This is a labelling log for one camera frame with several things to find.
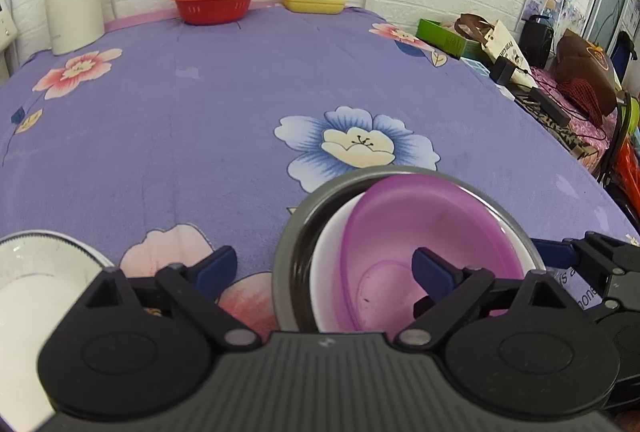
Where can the small white plate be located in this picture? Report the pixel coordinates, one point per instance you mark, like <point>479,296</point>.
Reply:
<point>42,275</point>

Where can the red plastic basket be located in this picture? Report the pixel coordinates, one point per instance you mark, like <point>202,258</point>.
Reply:
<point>211,12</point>

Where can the white water dispenser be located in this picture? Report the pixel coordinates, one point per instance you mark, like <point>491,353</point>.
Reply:
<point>8,36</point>

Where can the black speaker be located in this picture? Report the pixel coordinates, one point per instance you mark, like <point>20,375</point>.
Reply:
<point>536,40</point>

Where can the red patterned ceramic bowl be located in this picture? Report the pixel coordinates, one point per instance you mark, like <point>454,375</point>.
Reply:
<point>325,286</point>

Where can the purple plastic bowl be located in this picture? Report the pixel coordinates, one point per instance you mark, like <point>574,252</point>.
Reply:
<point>406,212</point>

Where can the purple floral tablecloth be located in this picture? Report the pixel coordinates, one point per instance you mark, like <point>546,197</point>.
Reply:
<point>162,142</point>

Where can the paper gift bag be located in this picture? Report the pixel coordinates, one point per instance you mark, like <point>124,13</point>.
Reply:
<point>497,42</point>

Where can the green box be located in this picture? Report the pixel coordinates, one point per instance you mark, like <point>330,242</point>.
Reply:
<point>447,40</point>

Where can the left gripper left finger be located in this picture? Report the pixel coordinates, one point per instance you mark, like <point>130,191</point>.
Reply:
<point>194,291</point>

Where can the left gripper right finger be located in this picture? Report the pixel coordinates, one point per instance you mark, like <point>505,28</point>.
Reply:
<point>454,293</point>

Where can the stainless steel bowl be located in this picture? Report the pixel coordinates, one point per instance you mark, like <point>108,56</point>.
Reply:
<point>292,259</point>

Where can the brown bag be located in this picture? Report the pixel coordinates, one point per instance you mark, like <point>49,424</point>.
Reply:
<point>577,58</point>

